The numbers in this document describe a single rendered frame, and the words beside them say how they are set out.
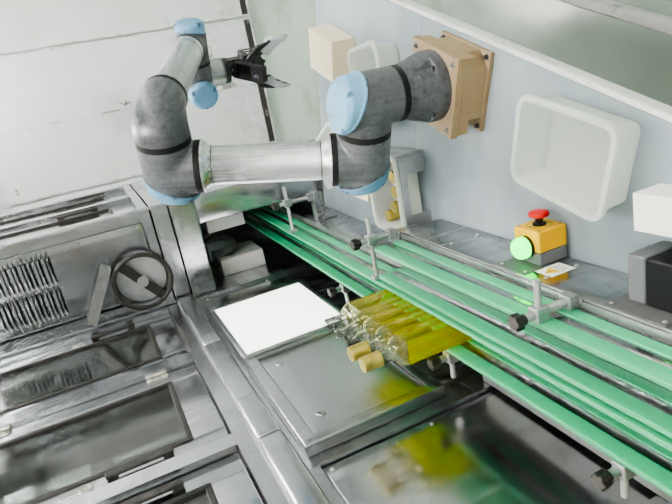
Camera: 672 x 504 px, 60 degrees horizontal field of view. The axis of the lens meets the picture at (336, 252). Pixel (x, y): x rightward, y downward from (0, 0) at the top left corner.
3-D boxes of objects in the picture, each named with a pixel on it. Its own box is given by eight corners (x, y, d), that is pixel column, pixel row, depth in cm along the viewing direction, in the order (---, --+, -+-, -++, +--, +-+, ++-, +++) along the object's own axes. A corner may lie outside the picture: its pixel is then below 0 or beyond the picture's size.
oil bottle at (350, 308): (413, 298, 154) (341, 325, 147) (410, 279, 152) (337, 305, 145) (424, 304, 149) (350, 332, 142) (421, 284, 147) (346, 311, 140)
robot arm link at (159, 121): (113, 98, 110) (168, 16, 148) (127, 149, 117) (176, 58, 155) (174, 97, 110) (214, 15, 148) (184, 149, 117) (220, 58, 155)
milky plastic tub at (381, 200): (400, 219, 175) (374, 227, 172) (388, 145, 168) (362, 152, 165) (432, 229, 160) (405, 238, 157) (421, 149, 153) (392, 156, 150)
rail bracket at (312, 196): (333, 218, 217) (276, 235, 210) (324, 174, 212) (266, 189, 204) (338, 220, 213) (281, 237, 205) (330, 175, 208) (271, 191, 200)
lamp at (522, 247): (519, 254, 117) (507, 258, 116) (518, 233, 116) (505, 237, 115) (535, 259, 113) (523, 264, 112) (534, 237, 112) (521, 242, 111)
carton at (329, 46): (330, 24, 180) (308, 27, 178) (354, 37, 169) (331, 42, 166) (331, 62, 188) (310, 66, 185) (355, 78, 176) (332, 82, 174)
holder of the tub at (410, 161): (404, 235, 177) (381, 242, 174) (390, 145, 168) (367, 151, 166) (435, 247, 162) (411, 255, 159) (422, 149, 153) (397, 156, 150)
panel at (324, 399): (302, 286, 210) (211, 317, 198) (300, 279, 209) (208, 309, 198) (446, 396, 130) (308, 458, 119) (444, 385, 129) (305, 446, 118)
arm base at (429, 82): (412, 45, 128) (372, 52, 125) (451, 53, 116) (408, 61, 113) (414, 113, 136) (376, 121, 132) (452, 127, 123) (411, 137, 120)
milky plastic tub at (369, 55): (388, 126, 169) (361, 132, 166) (372, 46, 164) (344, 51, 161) (419, 121, 153) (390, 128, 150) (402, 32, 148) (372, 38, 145)
